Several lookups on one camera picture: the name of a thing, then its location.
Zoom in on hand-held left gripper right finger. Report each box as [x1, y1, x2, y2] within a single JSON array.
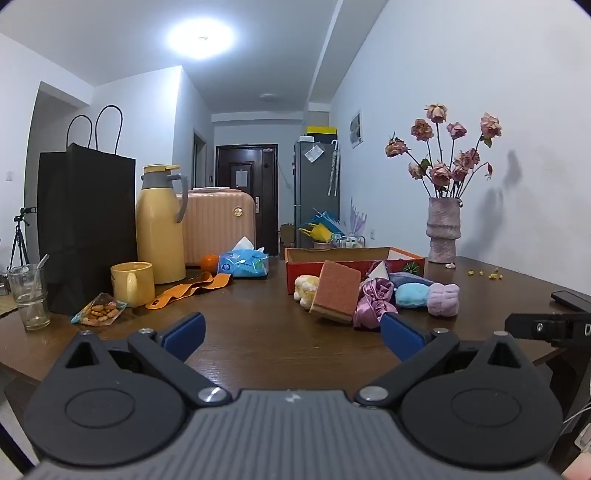
[[353, 312, 536, 409]]

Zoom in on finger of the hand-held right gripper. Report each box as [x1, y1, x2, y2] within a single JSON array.
[[504, 312, 576, 346]]

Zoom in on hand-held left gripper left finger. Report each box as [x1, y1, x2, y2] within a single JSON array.
[[55, 312, 232, 409]]

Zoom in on light blue fluffy towel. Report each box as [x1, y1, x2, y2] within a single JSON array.
[[394, 282, 433, 309]]

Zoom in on pink satin scrunchie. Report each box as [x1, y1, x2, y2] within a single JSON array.
[[353, 278, 396, 330]]

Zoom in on lilac fluffy towel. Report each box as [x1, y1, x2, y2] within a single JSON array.
[[427, 282, 461, 318]]

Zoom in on dark blue cloth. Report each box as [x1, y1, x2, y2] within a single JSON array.
[[388, 272, 435, 287]]

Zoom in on orange sponge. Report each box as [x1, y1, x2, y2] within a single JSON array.
[[308, 260, 363, 324]]

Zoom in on yellow plush toy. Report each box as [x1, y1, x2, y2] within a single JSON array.
[[294, 274, 321, 308]]

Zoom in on orange cardboard box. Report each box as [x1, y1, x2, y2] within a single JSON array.
[[284, 246, 425, 295]]

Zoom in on black phone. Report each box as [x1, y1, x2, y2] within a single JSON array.
[[551, 291, 591, 313]]

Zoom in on yellow mug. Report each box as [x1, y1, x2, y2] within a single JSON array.
[[110, 261, 156, 308]]

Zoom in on cookie snack packet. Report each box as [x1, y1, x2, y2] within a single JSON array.
[[70, 292, 128, 328]]

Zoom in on blue tissue pack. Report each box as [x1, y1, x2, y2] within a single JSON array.
[[216, 236, 270, 280]]

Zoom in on yellow thermos jug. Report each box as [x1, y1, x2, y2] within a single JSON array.
[[135, 163, 189, 285]]

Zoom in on pink suitcase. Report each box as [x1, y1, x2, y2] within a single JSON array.
[[175, 186, 256, 268]]

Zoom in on pink ceramic vase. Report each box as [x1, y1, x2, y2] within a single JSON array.
[[425, 196, 463, 264]]

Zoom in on blue and yellow bag pile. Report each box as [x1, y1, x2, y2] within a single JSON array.
[[297, 209, 345, 243]]

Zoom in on black paper bag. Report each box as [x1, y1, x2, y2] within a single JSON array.
[[36, 104, 138, 316]]

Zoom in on dark brown door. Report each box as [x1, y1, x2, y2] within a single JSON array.
[[215, 143, 280, 257]]

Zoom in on metal spoon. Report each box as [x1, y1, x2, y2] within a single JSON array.
[[28, 253, 50, 324]]

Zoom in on clear glass cup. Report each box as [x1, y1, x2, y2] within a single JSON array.
[[6, 264, 51, 332]]

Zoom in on dried pink roses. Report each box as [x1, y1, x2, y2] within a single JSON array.
[[385, 103, 503, 199]]

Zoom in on grey refrigerator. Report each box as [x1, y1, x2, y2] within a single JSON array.
[[294, 139, 341, 250]]

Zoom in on folded umbrella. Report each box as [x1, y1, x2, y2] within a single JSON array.
[[327, 140, 341, 197]]

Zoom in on bright ceiling light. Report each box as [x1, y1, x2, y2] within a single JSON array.
[[165, 17, 235, 61]]

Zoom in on orange fabric strap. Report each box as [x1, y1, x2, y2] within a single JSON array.
[[145, 272, 235, 310]]

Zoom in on wire rack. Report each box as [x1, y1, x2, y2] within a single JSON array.
[[332, 233, 366, 250]]

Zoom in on purple wall decoration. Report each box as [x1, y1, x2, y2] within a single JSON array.
[[349, 197, 368, 236]]

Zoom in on side door frame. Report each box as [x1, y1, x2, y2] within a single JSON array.
[[192, 131, 208, 190]]

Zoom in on camera tripod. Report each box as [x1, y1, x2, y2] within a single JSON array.
[[8, 207, 38, 269]]

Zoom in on grey wall panel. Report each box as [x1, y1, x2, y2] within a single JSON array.
[[349, 109, 363, 150]]

